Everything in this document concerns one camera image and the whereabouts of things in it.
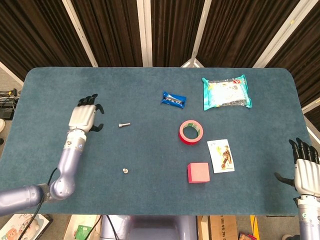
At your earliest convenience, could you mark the robot left five-finger hand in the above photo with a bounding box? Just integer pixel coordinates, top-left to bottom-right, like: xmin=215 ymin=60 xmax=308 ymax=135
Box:
xmin=67 ymin=93 xmax=105 ymax=133

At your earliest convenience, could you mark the robot right five-finger hand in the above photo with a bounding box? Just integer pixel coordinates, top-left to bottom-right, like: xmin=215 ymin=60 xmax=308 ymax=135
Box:
xmin=273 ymin=137 xmax=320 ymax=196

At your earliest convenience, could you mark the teal velvet table cloth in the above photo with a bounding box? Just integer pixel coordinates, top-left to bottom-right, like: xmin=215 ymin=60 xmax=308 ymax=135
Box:
xmin=0 ymin=66 xmax=310 ymax=217

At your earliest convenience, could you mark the yellow strip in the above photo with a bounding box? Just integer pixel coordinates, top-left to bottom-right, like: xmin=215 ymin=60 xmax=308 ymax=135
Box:
xmin=250 ymin=215 xmax=259 ymax=237

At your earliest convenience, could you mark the white printed card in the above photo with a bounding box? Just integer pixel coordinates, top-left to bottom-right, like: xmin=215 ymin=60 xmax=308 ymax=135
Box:
xmin=206 ymin=138 xmax=236 ymax=174

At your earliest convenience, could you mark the dark brown curtain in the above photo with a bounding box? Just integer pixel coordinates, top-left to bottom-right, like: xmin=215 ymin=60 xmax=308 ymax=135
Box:
xmin=0 ymin=0 xmax=320 ymax=126

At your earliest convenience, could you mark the blue snack packet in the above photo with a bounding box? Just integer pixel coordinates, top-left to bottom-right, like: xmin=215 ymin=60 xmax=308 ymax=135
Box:
xmin=159 ymin=91 xmax=188 ymax=109

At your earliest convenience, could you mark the brown cardboard box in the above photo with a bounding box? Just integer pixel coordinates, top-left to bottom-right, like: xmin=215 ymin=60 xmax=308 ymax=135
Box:
xmin=197 ymin=215 xmax=238 ymax=240

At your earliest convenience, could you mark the white open box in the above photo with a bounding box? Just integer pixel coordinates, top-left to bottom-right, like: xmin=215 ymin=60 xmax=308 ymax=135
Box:
xmin=62 ymin=214 xmax=102 ymax=240

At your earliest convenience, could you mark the red sponge cube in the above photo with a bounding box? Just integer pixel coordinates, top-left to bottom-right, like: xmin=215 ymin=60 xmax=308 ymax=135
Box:
xmin=187 ymin=162 xmax=211 ymax=185

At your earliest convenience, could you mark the red tape roll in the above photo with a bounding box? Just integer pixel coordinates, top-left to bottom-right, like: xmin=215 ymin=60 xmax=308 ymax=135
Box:
xmin=178 ymin=119 xmax=205 ymax=145

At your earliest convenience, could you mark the green packet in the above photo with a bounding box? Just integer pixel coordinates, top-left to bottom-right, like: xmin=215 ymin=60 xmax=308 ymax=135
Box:
xmin=75 ymin=224 xmax=94 ymax=240

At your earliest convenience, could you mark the teal wet wipes pack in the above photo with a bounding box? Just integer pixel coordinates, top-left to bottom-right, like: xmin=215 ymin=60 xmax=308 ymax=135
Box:
xmin=201 ymin=74 xmax=253 ymax=112

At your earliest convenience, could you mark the children's picture book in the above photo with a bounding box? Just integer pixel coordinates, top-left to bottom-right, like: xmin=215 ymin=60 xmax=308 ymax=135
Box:
xmin=0 ymin=213 xmax=54 ymax=240

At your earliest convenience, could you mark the lavender robot torso base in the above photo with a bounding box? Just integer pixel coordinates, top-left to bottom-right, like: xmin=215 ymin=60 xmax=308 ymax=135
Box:
xmin=99 ymin=214 xmax=198 ymax=240

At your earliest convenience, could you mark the white partition post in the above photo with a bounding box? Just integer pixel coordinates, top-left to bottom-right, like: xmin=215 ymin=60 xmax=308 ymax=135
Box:
xmin=306 ymin=124 xmax=320 ymax=142
xmin=136 ymin=0 xmax=153 ymax=68
xmin=61 ymin=0 xmax=99 ymax=68
xmin=179 ymin=0 xmax=213 ymax=68
xmin=252 ymin=0 xmax=320 ymax=69
xmin=0 ymin=61 xmax=25 ymax=87
xmin=301 ymin=96 xmax=320 ymax=114

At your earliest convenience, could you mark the black power strip with cables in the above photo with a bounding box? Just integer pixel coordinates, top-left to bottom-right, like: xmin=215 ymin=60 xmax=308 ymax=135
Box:
xmin=0 ymin=88 xmax=21 ymax=120

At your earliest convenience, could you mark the black base cable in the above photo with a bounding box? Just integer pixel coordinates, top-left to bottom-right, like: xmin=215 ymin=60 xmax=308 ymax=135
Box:
xmin=106 ymin=214 xmax=120 ymax=240

